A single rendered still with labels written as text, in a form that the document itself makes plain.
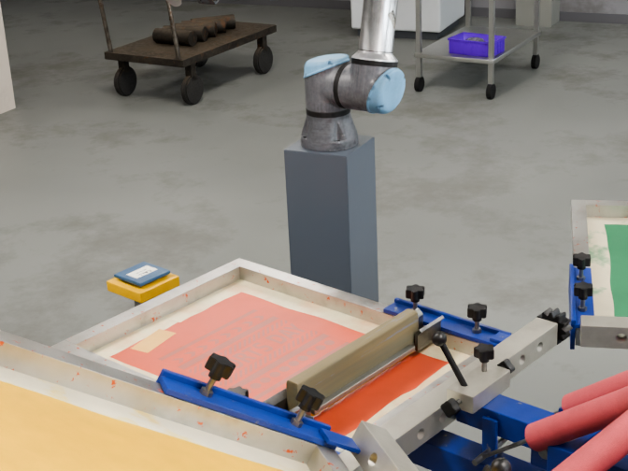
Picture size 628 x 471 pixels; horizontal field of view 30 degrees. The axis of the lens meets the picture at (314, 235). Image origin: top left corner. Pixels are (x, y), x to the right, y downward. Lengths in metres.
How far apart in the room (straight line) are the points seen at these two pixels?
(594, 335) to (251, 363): 0.71
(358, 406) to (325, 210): 0.85
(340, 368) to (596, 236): 1.05
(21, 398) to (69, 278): 3.87
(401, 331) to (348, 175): 0.68
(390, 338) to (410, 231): 3.29
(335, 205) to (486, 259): 2.40
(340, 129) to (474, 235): 2.67
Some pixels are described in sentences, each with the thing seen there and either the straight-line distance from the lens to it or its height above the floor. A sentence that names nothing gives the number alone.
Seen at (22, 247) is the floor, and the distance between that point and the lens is 5.86.
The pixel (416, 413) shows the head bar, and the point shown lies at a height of 1.04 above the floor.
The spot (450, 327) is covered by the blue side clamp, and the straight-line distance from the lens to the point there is 2.52.
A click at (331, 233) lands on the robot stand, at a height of 0.98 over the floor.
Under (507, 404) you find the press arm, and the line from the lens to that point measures 2.17.
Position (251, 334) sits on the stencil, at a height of 0.96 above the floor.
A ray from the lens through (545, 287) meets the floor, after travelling 5.10.
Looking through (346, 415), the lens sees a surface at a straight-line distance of 2.30.
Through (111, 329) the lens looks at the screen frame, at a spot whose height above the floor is 0.98.
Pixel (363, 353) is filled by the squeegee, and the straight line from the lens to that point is 2.34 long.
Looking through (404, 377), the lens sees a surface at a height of 0.96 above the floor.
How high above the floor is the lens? 2.14
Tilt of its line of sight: 22 degrees down
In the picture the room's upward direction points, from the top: 3 degrees counter-clockwise
